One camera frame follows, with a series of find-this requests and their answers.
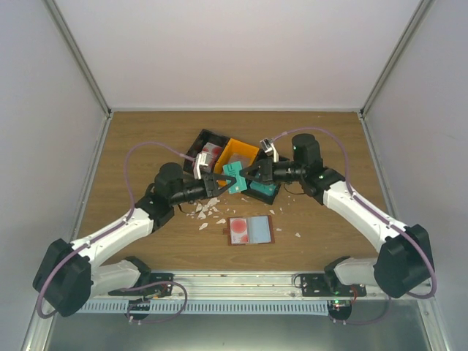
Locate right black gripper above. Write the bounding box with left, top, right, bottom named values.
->
left=240, top=158, right=305, bottom=186

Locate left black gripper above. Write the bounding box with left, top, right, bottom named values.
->
left=170, top=173, right=236, bottom=205

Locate brown leather card holder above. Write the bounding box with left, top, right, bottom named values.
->
left=223, top=216, right=275, bottom=246

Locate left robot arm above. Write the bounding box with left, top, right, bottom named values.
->
left=32, top=162, right=237, bottom=319

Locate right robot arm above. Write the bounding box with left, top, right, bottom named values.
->
left=240, top=129, right=437, bottom=299

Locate teal card stack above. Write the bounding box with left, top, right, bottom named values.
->
left=250, top=181, right=276, bottom=197

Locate black bin with teal cards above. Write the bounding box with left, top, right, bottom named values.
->
left=240, top=157, right=280, bottom=205

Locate red circle card stack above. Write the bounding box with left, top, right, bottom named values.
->
left=202, top=143, right=222, bottom=163

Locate black bin with red cards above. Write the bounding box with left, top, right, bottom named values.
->
left=186, top=129, right=230, bottom=173

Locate orange bin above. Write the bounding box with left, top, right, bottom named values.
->
left=213, top=138, right=260, bottom=174

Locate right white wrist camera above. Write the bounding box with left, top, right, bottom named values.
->
left=260, top=138, right=279, bottom=162

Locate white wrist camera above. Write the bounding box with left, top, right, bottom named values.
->
left=193, top=151, right=213, bottom=180
left=260, top=138, right=279, bottom=162

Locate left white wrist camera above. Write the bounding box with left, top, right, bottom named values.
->
left=193, top=151, right=213, bottom=180

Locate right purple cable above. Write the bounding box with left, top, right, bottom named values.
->
left=273, top=127, right=438, bottom=300

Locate purple cable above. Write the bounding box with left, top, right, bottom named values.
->
left=273, top=127, right=438, bottom=300
left=36, top=141, right=197, bottom=319

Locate aluminium rail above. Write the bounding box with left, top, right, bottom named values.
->
left=146, top=271, right=388, bottom=303

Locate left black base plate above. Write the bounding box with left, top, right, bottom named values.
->
left=108, top=272, right=174, bottom=322

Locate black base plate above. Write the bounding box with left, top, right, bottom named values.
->
left=293, top=273, right=367, bottom=324
left=108, top=272, right=174, bottom=322

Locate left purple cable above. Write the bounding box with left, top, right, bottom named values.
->
left=36, top=141, right=197, bottom=319

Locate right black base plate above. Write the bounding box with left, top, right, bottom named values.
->
left=293, top=273, right=367, bottom=324

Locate grey slotted cable duct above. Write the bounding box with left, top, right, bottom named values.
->
left=79, top=299, right=328, bottom=316

